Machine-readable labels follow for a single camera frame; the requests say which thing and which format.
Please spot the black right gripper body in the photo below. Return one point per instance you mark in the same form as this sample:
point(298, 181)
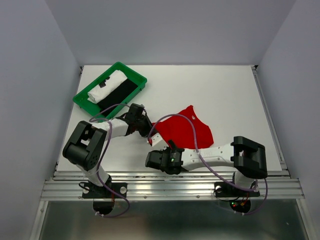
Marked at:
point(166, 150)

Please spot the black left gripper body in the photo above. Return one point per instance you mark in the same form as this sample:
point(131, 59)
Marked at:
point(143, 125)

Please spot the red t shirt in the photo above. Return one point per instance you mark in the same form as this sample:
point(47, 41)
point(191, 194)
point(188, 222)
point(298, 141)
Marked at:
point(179, 129)

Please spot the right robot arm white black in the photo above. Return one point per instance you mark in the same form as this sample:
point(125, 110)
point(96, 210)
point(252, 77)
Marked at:
point(246, 156)

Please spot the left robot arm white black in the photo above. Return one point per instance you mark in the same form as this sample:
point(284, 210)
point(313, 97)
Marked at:
point(85, 145)

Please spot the black rolled t shirt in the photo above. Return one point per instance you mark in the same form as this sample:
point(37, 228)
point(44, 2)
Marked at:
point(118, 95)

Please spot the white rolled t shirt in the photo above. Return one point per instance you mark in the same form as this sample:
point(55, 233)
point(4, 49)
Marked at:
point(96, 94)

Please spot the green plastic tray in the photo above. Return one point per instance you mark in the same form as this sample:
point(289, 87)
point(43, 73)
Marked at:
point(81, 99)

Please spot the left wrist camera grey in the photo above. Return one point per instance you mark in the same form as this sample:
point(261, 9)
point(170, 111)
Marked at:
point(135, 111)

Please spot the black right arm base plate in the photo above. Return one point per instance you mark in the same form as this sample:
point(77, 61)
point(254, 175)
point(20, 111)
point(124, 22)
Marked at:
point(224, 190)

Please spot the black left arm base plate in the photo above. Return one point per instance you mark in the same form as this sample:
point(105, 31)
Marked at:
point(91, 191)

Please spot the aluminium frame rails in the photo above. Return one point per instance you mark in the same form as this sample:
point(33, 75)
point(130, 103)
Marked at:
point(182, 207)

